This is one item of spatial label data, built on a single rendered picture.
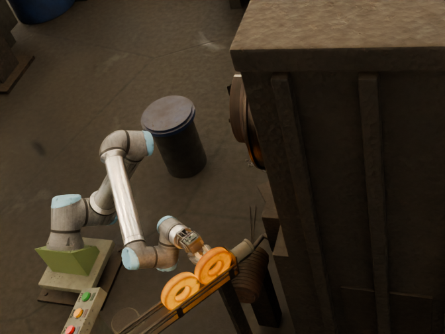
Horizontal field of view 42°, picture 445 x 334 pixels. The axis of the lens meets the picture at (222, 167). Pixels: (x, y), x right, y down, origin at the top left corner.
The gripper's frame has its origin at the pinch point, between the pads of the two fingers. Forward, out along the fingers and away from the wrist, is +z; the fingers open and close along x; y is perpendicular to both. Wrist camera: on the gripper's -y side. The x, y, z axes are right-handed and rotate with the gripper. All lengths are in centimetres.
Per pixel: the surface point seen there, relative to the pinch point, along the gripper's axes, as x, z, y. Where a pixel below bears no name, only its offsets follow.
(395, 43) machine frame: 36, 84, 82
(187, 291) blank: -13.4, -0.9, -4.0
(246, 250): 14.2, 0.3, -5.5
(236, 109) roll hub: 35, 2, 48
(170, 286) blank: -17.9, 2.1, 5.3
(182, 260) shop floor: 7, -83, -53
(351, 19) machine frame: 38, 71, 86
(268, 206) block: 29.6, 2.3, 5.8
